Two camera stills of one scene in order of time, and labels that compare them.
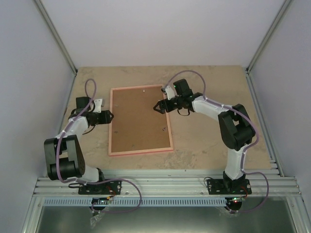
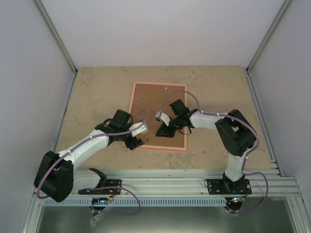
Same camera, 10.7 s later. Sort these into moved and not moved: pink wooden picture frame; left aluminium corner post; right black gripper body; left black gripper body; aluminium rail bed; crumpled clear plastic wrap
Moved: left black gripper body; pink wooden picture frame; right black gripper body
Not moved: crumpled clear plastic wrap; left aluminium corner post; aluminium rail bed
